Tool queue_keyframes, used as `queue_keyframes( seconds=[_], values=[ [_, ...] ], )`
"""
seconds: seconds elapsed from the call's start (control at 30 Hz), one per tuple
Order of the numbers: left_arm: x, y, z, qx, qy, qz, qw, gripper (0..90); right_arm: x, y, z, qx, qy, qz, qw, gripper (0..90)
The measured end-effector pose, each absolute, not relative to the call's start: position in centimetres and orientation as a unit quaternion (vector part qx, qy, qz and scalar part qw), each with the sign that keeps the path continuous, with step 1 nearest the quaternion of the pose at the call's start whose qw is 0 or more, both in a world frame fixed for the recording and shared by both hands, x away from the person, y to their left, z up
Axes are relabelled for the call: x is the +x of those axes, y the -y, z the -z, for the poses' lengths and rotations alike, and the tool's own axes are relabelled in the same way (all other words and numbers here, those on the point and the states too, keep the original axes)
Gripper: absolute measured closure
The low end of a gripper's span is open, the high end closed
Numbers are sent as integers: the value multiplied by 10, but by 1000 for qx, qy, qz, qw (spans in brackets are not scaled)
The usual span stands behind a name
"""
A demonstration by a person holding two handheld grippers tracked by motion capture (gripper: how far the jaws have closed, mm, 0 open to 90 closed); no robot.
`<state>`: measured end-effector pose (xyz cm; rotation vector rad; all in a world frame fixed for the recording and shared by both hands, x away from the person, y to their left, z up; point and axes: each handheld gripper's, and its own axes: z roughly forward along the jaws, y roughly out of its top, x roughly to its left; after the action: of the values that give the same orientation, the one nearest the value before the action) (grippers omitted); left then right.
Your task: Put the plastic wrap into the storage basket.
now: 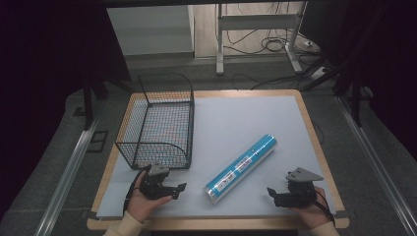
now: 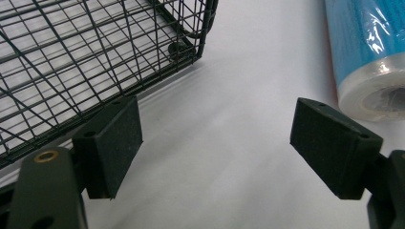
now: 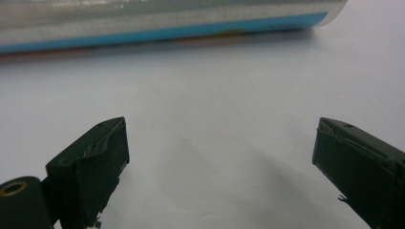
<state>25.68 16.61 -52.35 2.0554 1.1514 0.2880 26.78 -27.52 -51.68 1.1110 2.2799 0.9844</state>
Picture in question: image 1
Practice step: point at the small white power adapter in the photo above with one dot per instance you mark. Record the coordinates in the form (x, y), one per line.
(309, 44)

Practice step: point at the white power strip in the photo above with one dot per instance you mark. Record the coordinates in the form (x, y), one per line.
(318, 73)

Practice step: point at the aluminium floor rail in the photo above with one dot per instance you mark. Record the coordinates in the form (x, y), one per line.
(377, 164)
(70, 170)

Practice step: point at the person's left hand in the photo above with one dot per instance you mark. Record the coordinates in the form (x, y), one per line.
(144, 205)

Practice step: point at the white wall panel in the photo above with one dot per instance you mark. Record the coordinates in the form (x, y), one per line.
(149, 29)

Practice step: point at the blue cylindrical packet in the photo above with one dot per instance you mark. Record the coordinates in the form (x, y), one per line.
(241, 167)

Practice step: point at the black metal stand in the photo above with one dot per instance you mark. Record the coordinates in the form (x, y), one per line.
(355, 98)
(88, 105)

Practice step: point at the white metal desk frame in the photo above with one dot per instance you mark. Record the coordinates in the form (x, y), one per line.
(259, 22)

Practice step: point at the dark curtain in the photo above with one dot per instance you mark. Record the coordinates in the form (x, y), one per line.
(42, 65)
(390, 65)

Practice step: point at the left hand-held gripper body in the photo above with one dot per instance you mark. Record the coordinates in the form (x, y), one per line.
(154, 187)

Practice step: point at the person's right hand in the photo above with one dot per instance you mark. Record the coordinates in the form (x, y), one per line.
(313, 214)

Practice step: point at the grey table mat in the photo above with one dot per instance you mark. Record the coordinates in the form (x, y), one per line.
(229, 118)

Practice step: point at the black floor plate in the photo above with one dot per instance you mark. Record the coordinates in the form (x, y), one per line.
(97, 141)

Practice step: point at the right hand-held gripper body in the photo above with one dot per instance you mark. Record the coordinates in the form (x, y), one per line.
(298, 191)

